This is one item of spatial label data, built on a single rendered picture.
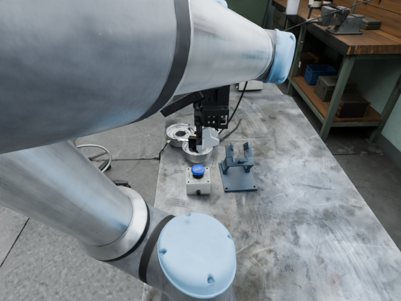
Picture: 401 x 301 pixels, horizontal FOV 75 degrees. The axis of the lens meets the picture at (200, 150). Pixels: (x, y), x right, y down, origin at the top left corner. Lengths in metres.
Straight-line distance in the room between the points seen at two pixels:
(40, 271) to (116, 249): 1.36
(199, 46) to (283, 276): 0.57
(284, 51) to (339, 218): 0.53
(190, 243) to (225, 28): 0.30
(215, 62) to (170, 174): 0.67
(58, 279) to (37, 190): 1.43
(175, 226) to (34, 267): 1.43
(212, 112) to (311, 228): 0.39
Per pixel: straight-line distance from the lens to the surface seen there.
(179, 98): 0.61
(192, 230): 0.41
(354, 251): 0.76
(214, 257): 0.40
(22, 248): 1.91
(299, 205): 0.80
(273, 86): 1.76
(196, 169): 0.74
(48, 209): 0.30
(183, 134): 0.99
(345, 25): 2.42
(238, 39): 0.24
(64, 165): 0.28
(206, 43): 0.17
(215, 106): 0.62
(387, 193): 2.29
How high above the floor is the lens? 1.37
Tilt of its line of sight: 38 degrees down
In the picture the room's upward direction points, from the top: straight up
